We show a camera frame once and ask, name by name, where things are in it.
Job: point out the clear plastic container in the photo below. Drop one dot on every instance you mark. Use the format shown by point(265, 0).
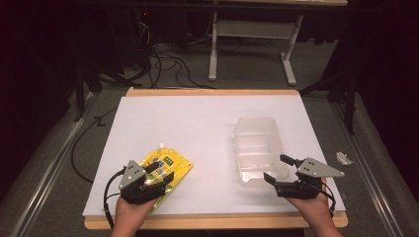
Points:
point(257, 142)

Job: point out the person's left hand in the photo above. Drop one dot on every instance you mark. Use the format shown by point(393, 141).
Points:
point(130, 214)

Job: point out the crumpled white paper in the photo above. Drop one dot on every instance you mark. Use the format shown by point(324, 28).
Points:
point(343, 158)

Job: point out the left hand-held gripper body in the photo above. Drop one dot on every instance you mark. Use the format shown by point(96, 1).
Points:
point(132, 176)

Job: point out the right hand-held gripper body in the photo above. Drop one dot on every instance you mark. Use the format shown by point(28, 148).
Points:
point(314, 168)

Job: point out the white table mat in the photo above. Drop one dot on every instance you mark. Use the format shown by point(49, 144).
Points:
point(197, 131)

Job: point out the metal floor rail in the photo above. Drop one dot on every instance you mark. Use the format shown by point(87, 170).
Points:
point(49, 168)
point(369, 171)

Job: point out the white metal desk frame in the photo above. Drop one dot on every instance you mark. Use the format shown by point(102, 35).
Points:
point(250, 29)

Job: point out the black computer tower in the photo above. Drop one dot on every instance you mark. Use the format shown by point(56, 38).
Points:
point(145, 36)

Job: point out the person's right hand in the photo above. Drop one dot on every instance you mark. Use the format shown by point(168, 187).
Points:
point(313, 209)

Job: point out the yellow spout pouch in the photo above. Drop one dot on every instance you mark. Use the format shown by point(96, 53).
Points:
point(178, 165)

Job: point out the dark metal stand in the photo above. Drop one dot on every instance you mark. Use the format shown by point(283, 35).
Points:
point(349, 98)
point(80, 89)

